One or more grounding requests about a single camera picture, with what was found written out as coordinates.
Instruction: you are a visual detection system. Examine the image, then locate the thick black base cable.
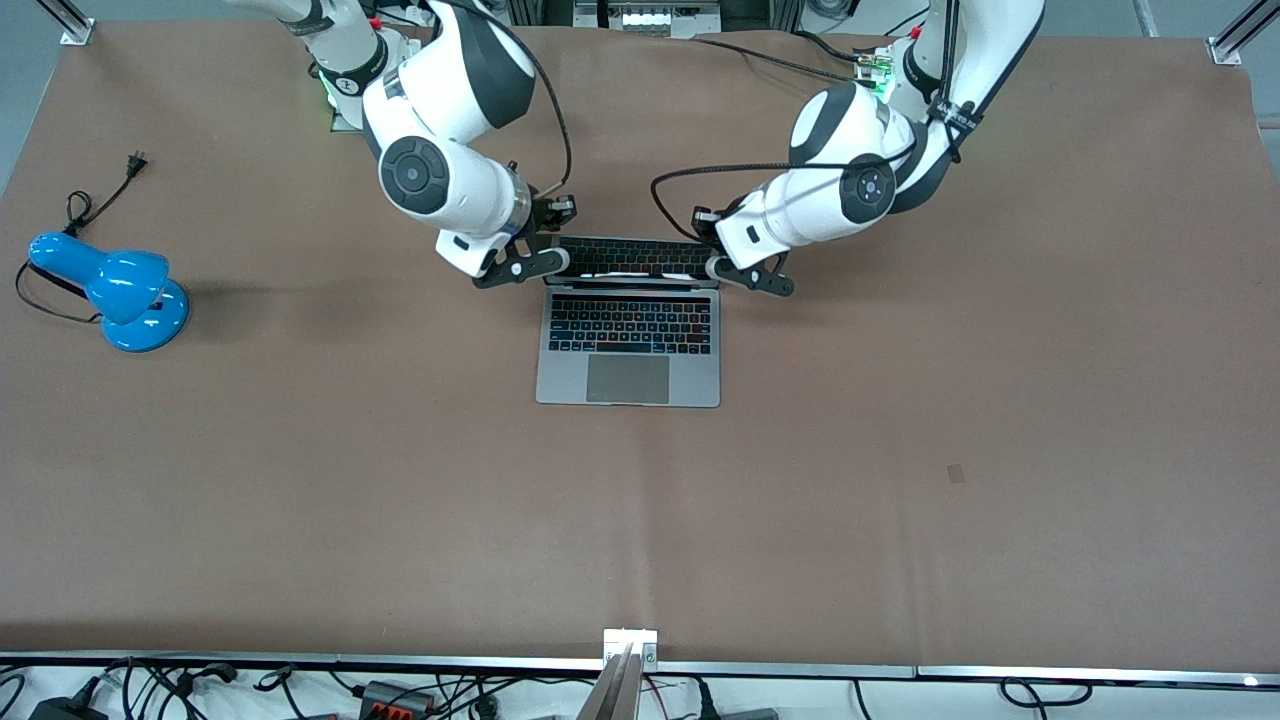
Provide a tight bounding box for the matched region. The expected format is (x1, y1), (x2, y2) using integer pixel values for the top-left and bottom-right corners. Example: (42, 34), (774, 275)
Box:
(693, 33), (881, 87)

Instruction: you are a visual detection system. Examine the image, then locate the tangled black floor cable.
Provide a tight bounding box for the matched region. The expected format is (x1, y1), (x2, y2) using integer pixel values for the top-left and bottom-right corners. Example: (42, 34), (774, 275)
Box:
(100, 658), (241, 720)

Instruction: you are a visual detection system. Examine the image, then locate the white power strip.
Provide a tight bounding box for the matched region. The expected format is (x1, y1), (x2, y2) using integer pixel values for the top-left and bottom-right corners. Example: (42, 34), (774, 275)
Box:
(574, 0), (723, 39)

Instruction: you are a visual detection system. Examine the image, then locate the aluminium frame post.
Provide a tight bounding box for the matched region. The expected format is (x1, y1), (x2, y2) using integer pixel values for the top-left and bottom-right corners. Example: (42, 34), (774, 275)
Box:
(1207, 0), (1280, 67)
(35, 0), (97, 47)

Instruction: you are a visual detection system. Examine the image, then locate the aluminium table edge rail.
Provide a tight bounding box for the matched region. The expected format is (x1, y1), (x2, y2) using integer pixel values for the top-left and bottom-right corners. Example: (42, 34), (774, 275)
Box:
(0, 652), (1280, 691)

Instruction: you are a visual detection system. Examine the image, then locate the silver laptop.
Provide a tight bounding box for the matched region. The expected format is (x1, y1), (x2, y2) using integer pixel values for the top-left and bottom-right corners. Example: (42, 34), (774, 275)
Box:
(535, 236), (723, 409)

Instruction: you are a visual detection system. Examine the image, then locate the aluminium camera mount beam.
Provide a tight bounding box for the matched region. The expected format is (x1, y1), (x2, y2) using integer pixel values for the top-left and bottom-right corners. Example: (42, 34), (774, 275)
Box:
(577, 628), (661, 720)

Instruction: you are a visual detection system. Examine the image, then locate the looped black floor cable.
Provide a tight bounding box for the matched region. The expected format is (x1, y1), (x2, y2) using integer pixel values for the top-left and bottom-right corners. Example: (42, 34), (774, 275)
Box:
(1000, 678), (1093, 709)

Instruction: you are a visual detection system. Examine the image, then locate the brown table cover mat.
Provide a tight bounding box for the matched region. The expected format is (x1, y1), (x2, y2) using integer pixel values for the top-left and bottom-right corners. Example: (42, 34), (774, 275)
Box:
(0, 18), (1280, 673)

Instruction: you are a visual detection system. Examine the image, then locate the black box with orange connectors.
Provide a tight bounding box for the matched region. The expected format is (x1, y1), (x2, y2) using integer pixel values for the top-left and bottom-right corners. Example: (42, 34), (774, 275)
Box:
(358, 680), (437, 717)

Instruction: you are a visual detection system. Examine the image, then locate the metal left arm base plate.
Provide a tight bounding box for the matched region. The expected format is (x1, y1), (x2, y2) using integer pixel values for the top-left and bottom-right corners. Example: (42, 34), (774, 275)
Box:
(853, 45), (898, 103)

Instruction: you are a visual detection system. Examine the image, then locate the black power adapter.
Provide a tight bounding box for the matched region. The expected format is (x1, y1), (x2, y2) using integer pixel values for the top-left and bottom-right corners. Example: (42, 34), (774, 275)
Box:
(30, 695), (109, 720)

